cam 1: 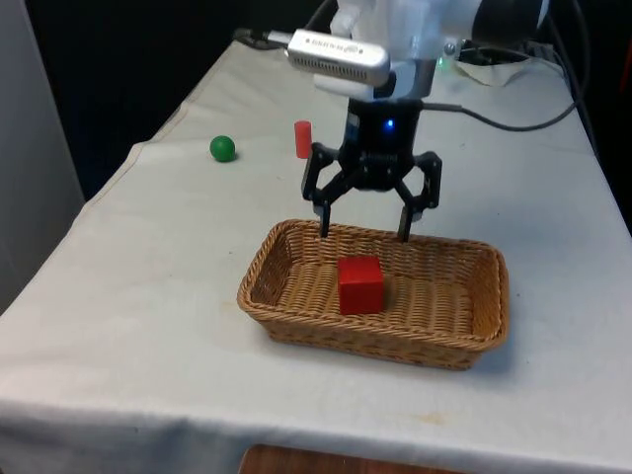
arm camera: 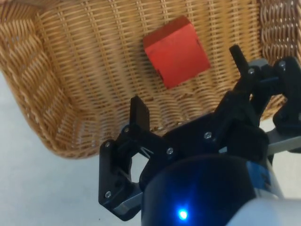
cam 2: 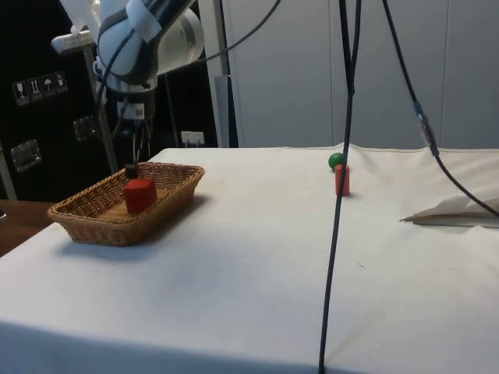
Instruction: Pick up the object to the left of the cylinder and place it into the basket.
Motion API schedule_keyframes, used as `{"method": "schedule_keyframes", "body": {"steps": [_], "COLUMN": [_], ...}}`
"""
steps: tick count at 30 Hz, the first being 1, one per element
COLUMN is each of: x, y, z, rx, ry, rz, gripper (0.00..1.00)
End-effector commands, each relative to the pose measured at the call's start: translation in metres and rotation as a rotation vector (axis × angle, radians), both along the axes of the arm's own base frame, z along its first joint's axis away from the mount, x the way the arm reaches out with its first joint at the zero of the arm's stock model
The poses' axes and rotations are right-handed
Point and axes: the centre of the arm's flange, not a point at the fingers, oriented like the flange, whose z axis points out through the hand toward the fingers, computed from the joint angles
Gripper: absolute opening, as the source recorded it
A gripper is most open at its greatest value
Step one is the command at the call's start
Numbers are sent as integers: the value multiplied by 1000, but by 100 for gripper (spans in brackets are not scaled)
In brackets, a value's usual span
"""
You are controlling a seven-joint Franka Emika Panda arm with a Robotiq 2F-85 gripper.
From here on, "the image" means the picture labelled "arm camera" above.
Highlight red cube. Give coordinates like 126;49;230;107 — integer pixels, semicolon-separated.
143;15;211;90

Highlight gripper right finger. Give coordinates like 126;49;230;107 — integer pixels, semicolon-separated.
202;45;301;142

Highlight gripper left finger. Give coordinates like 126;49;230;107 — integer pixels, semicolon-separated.
98;95;177;212

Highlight wicker basket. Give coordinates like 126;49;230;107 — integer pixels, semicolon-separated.
0;0;301;160

